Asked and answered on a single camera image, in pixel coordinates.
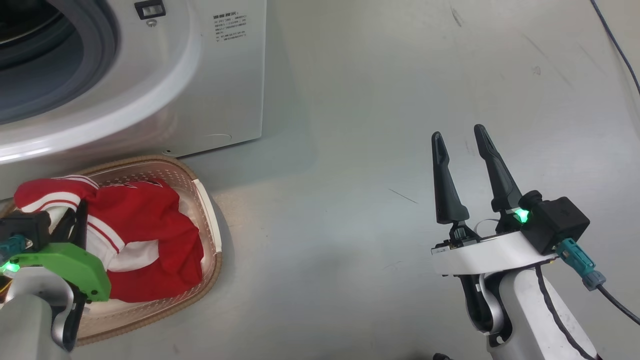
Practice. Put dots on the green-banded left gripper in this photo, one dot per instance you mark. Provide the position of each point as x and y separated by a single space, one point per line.
75 262

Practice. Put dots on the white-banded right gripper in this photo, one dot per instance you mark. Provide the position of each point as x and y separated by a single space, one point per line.
485 255

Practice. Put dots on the red and white jersey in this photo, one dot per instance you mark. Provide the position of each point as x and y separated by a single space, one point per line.
150 220

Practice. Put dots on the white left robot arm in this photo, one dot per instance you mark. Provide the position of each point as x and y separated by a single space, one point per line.
25 320

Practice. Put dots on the cream perforated laundry basket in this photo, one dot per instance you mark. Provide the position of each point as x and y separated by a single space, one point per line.
207 235

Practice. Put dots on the grey rubber door seal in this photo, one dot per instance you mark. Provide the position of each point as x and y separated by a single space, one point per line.
95 65

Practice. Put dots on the white front-load washing machine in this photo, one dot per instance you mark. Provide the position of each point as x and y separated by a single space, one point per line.
200 90

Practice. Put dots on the black door latch socket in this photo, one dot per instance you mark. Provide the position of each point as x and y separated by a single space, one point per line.
150 9

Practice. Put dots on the small text label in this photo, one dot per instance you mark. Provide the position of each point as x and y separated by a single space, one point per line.
230 28

